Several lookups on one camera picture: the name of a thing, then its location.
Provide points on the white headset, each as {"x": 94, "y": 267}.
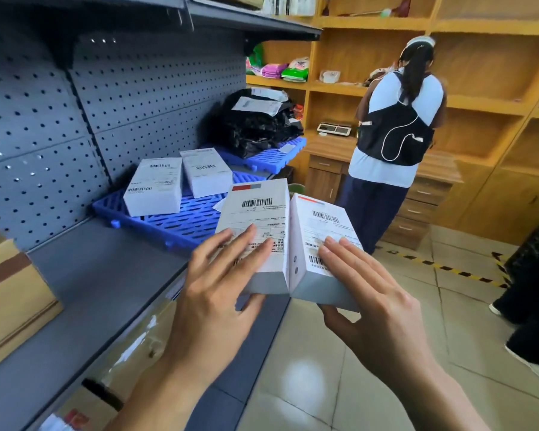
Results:
{"x": 420, "y": 41}

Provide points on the white paper label card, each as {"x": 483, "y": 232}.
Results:
{"x": 286, "y": 148}
{"x": 219, "y": 205}

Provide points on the person's right forearm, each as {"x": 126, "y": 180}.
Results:
{"x": 440, "y": 404}

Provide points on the brown carton green print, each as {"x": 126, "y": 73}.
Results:
{"x": 238, "y": 0}

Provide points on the green cup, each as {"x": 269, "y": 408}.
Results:
{"x": 297, "y": 189}

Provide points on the blue plastic pallet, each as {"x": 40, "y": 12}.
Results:
{"x": 269, "y": 159}
{"x": 193, "y": 219}

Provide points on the purple packet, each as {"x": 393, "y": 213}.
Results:
{"x": 274, "y": 70}

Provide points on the green white packet bags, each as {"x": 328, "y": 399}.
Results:
{"x": 295, "y": 70}

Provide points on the grey metal shelving unit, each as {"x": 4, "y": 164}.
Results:
{"x": 40, "y": 107}

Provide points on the person's left hand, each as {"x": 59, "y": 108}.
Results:
{"x": 206, "y": 318}

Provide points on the pile of orange snack packets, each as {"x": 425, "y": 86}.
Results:
{"x": 298, "y": 112}

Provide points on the brown box red striped sticker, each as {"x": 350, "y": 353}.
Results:
{"x": 72, "y": 412}

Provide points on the green detergent bottle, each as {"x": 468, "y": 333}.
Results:
{"x": 256, "y": 58}

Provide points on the white box red grey label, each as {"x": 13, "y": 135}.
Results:
{"x": 319, "y": 210}

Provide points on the brown taped cardboard box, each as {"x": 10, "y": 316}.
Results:
{"x": 130, "y": 336}

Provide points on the white electronic scale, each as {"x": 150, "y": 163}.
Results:
{"x": 334, "y": 129}

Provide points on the large printed cardboard box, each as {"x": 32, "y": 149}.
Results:
{"x": 13, "y": 300}

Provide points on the wooden shelving unit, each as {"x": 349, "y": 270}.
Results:
{"x": 489, "y": 67}

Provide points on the large white box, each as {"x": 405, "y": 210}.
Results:
{"x": 260, "y": 206}

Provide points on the person's right hand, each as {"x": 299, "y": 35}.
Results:
{"x": 386, "y": 327}

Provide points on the small white labelled box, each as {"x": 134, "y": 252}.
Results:
{"x": 206, "y": 175}
{"x": 152, "y": 192}

